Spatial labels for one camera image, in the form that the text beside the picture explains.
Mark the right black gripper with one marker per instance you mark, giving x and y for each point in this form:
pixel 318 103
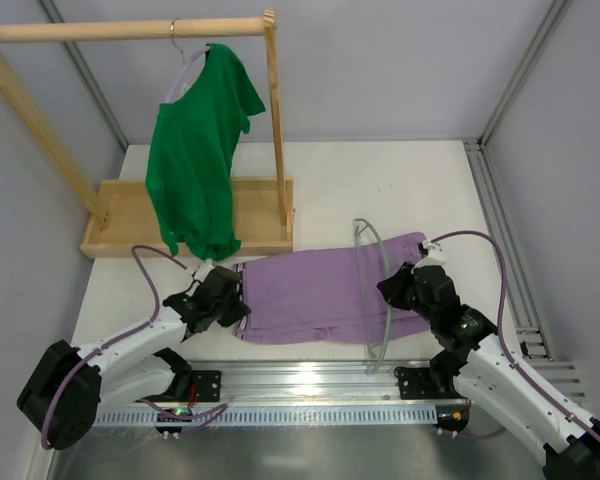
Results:
pixel 402 288

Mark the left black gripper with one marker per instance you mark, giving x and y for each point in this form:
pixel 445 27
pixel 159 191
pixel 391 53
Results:
pixel 228 298

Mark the purple trousers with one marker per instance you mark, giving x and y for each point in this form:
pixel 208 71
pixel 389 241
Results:
pixel 314 295

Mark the mint green clothes hanger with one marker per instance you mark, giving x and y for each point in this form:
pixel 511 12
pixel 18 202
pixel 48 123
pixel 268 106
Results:
pixel 372 265

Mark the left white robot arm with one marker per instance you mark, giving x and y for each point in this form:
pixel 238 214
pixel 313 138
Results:
pixel 72 386

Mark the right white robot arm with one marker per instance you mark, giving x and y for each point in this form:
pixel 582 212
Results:
pixel 562 436

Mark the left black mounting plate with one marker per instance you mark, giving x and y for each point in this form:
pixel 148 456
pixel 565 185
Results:
pixel 204 386

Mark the black mounting plate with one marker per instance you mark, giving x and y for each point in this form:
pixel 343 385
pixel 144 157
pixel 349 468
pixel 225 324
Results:
pixel 416 383
pixel 204 386

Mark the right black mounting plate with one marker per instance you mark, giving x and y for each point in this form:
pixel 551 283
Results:
pixel 416 383

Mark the wooden clothes rack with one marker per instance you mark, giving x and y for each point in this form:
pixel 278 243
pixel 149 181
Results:
pixel 121 214

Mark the green t-shirt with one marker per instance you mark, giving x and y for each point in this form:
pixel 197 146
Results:
pixel 188 177

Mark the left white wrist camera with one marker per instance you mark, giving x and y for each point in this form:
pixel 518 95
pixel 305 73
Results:
pixel 201 272

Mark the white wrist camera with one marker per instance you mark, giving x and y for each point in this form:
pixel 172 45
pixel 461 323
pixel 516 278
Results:
pixel 201 272
pixel 431 254

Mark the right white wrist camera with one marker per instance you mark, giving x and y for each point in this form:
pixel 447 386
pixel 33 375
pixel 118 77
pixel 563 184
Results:
pixel 431 254

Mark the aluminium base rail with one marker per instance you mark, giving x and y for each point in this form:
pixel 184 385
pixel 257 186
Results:
pixel 259 383

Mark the slotted cable duct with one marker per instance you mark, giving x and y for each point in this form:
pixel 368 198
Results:
pixel 271 416

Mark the aluminium frame post right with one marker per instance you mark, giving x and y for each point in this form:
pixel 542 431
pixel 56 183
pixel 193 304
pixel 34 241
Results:
pixel 523 301

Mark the aluminium frame post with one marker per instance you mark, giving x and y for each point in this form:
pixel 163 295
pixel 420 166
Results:
pixel 523 301
pixel 52 15

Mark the aluminium frame post left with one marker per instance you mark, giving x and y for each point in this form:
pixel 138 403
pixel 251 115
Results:
pixel 52 15

